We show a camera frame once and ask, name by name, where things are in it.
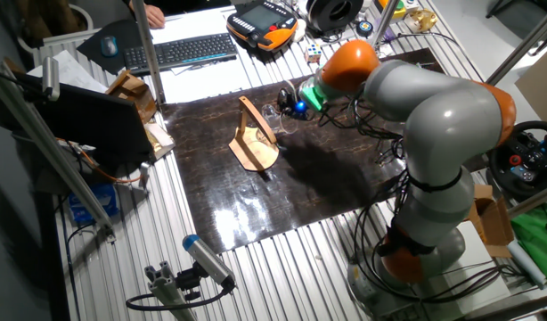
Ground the white roll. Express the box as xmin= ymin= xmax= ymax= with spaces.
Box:
xmin=507 ymin=240 xmax=547 ymax=290

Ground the gold glass ornament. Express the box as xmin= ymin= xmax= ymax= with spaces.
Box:
xmin=404 ymin=8 xmax=438 ymax=35

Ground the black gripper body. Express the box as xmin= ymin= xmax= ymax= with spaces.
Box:
xmin=282 ymin=92 xmax=314 ymax=121

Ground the green cloth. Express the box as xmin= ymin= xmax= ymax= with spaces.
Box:
xmin=510 ymin=202 xmax=547 ymax=286

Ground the white paper sheet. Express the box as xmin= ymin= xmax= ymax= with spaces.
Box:
xmin=26 ymin=49 xmax=110 ymax=95

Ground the colourful puzzle cube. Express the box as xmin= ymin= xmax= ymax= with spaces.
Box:
xmin=305 ymin=43 xmax=323 ymax=64

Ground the black camera cable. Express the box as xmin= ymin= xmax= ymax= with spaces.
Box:
xmin=125 ymin=284 xmax=234 ymax=312

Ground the black computer keyboard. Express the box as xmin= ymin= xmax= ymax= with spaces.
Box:
xmin=123 ymin=32 xmax=239 ymax=77

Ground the grey computer mouse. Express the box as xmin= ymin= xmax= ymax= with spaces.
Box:
xmin=100 ymin=35 xmax=119 ymax=58

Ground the small metal bracket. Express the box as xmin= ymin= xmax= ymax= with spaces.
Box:
xmin=139 ymin=160 xmax=152 ymax=191

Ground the person's bare hand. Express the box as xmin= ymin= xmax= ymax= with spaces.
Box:
xmin=144 ymin=4 xmax=167 ymax=29

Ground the wooden cup rack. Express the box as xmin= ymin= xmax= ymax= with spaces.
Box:
xmin=227 ymin=95 xmax=281 ymax=173

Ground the clear glass cup with handle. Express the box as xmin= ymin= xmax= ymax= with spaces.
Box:
xmin=260 ymin=103 xmax=299 ymax=136

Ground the white rounded object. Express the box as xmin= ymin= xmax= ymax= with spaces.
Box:
xmin=292 ymin=18 xmax=308 ymax=44

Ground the brown cardboard sheet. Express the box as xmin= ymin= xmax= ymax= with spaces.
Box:
xmin=514 ymin=42 xmax=547 ymax=126

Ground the orange and black teach pendant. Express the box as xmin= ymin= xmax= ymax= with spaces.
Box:
xmin=225 ymin=0 xmax=299 ymax=53

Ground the white board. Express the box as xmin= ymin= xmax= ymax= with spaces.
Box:
xmin=427 ymin=220 xmax=511 ymax=316

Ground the white desk pad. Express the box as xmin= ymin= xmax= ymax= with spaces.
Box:
xmin=148 ymin=7 xmax=259 ymax=104

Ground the blue box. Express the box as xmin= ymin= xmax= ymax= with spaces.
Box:
xmin=68 ymin=182 xmax=119 ymax=224

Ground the orange cable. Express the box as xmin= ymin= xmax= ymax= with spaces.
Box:
xmin=54 ymin=136 xmax=143 ymax=185

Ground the person in black top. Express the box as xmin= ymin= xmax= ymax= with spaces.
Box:
xmin=121 ymin=0 xmax=233 ymax=14

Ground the aluminium frame pole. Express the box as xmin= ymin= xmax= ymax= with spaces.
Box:
xmin=507 ymin=182 xmax=547 ymax=219
xmin=0 ymin=62 xmax=117 ymax=242
xmin=371 ymin=0 xmax=400 ymax=48
xmin=486 ymin=2 xmax=547 ymax=86
xmin=130 ymin=0 xmax=167 ymax=106

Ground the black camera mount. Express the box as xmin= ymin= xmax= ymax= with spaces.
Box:
xmin=175 ymin=262 xmax=203 ymax=302

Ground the short aluminium profile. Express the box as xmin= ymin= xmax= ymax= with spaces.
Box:
xmin=143 ymin=260 xmax=199 ymax=321

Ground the dark marble pattern mat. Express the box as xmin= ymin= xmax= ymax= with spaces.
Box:
xmin=160 ymin=46 xmax=494 ymax=255

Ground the black filament spool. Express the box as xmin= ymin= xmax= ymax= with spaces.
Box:
xmin=305 ymin=0 xmax=365 ymax=33

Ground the black mouse pad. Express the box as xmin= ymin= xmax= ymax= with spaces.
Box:
xmin=76 ymin=19 xmax=146 ymax=76

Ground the white and gold packet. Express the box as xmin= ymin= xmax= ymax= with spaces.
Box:
xmin=143 ymin=122 xmax=176 ymax=161

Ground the black racing steering wheel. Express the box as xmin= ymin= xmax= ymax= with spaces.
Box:
xmin=486 ymin=119 xmax=547 ymax=202

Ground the small brown box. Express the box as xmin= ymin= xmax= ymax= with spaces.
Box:
xmin=104 ymin=70 xmax=158 ymax=124

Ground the grey camera with blue end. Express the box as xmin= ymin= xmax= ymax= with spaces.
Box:
xmin=182 ymin=234 xmax=237 ymax=291

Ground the black monitor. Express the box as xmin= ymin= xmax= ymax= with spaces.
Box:
xmin=10 ymin=70 xmax=155 ymax=167

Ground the open cardboard box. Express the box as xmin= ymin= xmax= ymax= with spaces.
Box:
xmin=467 ymin=185 xmax=516 ymax=259

